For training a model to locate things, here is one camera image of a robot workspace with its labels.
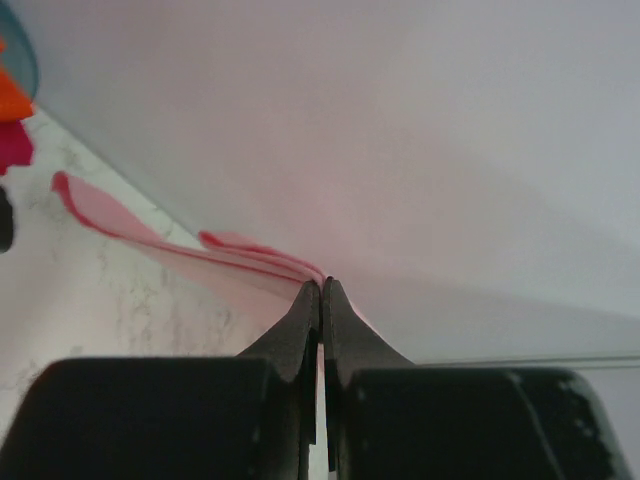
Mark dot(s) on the teal laundry basket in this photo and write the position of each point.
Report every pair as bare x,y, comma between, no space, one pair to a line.
18,56

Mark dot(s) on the pink t shirt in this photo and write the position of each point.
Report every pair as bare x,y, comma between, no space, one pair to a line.
254,279

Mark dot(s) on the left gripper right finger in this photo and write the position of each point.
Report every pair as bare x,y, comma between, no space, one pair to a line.
389,418

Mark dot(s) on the orange t shirt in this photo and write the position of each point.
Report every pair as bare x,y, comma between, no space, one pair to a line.
14,103

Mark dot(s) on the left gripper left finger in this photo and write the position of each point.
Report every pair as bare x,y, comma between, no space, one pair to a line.
250,416

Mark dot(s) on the magenta t shirt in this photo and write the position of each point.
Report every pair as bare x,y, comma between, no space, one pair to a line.
16,147

